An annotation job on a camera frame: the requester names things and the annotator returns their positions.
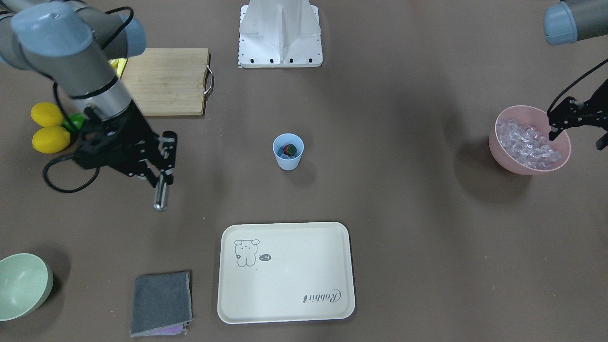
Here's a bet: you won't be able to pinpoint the yellow plastic knife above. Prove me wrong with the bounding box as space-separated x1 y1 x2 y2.
108 58 128 79

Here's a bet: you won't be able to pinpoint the ice cubes in blue cup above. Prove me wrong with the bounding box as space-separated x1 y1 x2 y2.
277 150 301 160

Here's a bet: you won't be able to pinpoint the pile of clear ice cubes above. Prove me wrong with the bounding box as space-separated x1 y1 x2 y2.
495 118 564 170

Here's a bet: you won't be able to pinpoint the mint green bowl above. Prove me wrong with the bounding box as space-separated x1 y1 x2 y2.
0 253 54 321

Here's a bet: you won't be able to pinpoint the yellow lemon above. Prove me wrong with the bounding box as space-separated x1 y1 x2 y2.
32 126 71 154
30 102 64 128

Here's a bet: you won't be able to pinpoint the grey folded cloth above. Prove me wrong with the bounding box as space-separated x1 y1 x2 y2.
130 271 193 338

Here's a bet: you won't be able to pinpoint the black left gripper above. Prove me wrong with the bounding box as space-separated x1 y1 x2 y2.
548 95 608 150

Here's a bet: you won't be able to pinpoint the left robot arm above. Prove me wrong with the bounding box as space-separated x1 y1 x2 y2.
544 0 608 141

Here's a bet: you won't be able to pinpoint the red strawberry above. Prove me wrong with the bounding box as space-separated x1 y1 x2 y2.
283 144 297 153

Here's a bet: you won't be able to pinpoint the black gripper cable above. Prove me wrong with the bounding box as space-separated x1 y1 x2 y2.
43 152 101 194

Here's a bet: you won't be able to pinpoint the pink bowl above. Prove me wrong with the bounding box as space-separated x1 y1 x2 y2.
488 105 571 176

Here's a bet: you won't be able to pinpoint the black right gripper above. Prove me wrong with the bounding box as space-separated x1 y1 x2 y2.
74 107 178 188

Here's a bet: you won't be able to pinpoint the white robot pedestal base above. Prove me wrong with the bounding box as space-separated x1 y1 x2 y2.
237 0 323 68

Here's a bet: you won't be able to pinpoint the wooden cutting board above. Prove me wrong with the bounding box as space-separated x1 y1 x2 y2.
120 48 214 117

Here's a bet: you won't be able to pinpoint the cream rectangular tray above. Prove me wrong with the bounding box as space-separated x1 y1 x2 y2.
217 222 356 324

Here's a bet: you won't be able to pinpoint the green lime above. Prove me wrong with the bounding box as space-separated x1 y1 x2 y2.
63 113 85 133

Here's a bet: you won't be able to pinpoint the steel muddler black tip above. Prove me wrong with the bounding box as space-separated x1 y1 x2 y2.
153 173 169 212

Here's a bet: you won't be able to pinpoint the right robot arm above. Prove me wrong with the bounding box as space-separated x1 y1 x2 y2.
1 0 177 188

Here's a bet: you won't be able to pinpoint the light blue plastic cup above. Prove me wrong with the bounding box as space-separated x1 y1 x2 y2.
272 133 304 171

